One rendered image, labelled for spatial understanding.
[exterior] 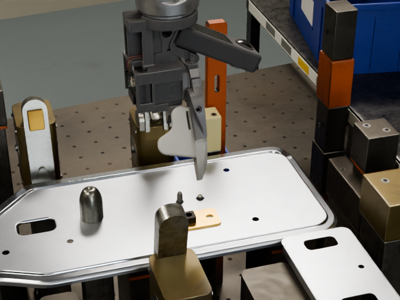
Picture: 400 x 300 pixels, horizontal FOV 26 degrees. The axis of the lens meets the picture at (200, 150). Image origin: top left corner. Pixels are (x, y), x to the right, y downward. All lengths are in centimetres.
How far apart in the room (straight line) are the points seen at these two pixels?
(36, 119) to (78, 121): 77
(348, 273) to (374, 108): 39
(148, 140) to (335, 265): 36
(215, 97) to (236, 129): 67
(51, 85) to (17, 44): 47
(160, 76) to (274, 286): 31
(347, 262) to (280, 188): 18
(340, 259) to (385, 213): 9
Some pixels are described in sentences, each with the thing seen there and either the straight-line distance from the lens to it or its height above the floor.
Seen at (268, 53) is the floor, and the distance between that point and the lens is 402.
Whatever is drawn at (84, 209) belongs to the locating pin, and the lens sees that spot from 119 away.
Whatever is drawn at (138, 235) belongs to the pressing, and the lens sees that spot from 117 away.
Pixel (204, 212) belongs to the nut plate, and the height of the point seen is 100.
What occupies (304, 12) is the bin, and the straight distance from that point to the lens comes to 165.
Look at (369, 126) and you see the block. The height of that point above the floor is 108.
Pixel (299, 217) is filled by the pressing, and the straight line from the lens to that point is 121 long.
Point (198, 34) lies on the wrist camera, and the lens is 103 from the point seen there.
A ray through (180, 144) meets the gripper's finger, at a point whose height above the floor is 116.
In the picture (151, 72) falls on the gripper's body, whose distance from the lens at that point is 102.
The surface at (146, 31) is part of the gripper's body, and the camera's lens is 102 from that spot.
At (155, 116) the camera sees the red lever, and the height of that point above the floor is 107.
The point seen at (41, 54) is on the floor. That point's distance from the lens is 407.
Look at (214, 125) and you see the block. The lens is 131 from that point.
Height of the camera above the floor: 171
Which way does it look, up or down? 32 degrees down
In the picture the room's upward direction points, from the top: straight up
